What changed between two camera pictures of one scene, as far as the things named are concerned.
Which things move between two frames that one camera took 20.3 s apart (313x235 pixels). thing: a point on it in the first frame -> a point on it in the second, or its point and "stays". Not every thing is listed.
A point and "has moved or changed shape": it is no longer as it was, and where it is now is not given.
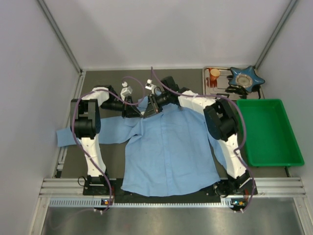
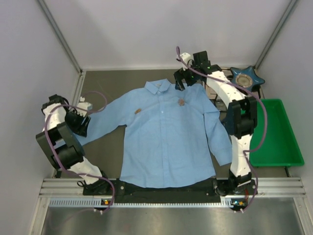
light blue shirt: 170,152 has moved or changed shape
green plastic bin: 270,140 stays
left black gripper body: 126,110 -> 79,126
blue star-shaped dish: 246,78 stays
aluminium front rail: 57,192 stays
